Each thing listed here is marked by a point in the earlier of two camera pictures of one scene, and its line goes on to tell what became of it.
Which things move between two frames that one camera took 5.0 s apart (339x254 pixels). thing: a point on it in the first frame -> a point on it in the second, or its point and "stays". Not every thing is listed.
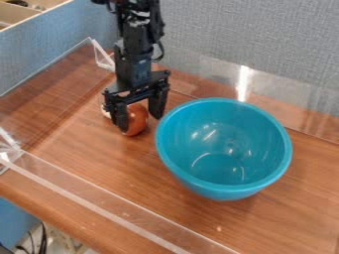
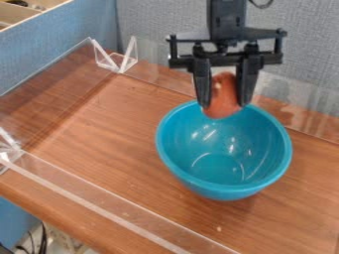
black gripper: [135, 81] -> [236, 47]
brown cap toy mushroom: [136, 119] -> [224, 103]
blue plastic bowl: [226, 147] stays
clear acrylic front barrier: [171, 234] stays
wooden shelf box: [16, 11] stays
